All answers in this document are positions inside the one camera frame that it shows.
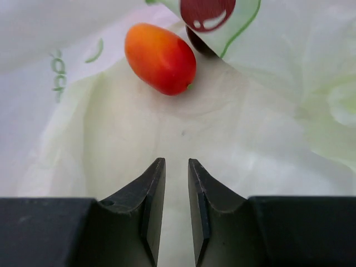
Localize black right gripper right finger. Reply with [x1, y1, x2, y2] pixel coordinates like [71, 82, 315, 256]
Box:
[188, 159, 355, 266]

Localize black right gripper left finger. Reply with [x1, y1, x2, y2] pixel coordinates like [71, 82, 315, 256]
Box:
[1, 158, 166, 266]

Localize green avocado-print plastic bag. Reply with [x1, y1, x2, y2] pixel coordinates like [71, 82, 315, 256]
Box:
[1, 1, 355, 266]

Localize dark fake fruit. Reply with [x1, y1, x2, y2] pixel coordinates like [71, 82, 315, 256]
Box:
[185, 26, 217, 57]

